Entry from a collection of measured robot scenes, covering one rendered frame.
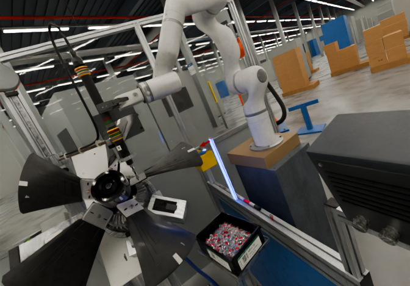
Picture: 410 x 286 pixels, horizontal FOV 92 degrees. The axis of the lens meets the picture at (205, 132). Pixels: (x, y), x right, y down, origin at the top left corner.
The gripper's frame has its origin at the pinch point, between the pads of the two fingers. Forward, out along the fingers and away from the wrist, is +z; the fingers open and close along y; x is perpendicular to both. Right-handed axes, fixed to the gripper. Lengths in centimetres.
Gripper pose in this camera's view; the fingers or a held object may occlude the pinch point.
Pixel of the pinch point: (102, 109)
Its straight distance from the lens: 83.7
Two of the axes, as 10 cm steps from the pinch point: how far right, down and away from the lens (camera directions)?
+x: -3.9, -9.0, -1.8
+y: -3.8, -0.2, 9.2
